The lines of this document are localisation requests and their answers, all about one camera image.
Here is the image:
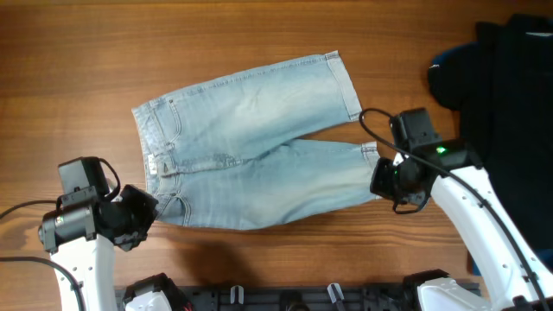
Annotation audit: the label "light blue denim shorts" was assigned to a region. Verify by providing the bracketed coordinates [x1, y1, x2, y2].
[132, 52, 379, 230]

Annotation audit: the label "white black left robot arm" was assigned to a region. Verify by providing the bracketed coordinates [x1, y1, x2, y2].
[39, 156, 190, 310]

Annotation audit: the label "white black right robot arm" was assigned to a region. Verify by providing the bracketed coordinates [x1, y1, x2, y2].
[370, 108, 552, 310]

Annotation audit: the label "blue cloth under pile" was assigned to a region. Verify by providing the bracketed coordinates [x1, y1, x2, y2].
[429, 41, 553, 277]

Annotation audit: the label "dark navy shirt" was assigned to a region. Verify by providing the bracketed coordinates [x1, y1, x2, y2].
[427, 12, 553, 251]

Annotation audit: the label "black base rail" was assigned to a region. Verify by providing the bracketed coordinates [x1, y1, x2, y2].
[115, 282, 482, 311]

